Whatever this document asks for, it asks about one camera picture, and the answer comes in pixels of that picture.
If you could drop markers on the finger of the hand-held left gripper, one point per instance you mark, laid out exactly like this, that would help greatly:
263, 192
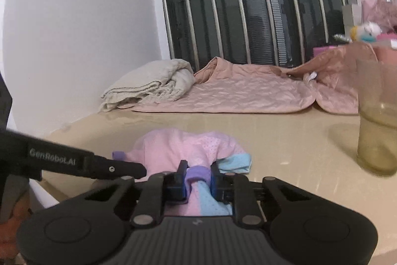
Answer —
124, 169

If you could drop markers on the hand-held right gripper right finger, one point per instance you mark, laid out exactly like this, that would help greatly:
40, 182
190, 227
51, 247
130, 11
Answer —
217, 182

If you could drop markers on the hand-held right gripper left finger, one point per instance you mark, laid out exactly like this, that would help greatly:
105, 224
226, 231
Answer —
178, 182

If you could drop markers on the pink blue purple-trimmed garment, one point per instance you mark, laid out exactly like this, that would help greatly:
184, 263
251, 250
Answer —
173, 147

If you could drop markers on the cream knitted fringed scarf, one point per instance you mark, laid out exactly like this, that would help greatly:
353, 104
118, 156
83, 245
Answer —
145, 81

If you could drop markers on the pink quilted blanket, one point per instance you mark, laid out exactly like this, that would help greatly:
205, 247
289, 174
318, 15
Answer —
242, 88

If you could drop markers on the magenta pink box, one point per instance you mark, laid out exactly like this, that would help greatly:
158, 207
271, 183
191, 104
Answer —
324, 52

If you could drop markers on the clear plastic cup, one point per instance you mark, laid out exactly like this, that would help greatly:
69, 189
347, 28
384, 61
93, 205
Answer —
377, 128

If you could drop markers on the steel window grille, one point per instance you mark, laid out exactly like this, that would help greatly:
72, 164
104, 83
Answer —
165, 4

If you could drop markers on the white yellow plush toy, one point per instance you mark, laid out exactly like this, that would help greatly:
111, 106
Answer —
367, 30

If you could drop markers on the stack of white boxes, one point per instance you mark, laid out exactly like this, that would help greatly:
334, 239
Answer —
352, 15

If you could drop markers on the pink pouch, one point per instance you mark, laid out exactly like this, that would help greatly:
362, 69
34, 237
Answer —
370, 10

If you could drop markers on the pink fluffy decoration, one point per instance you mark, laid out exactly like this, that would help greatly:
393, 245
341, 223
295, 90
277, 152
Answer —
387, 12

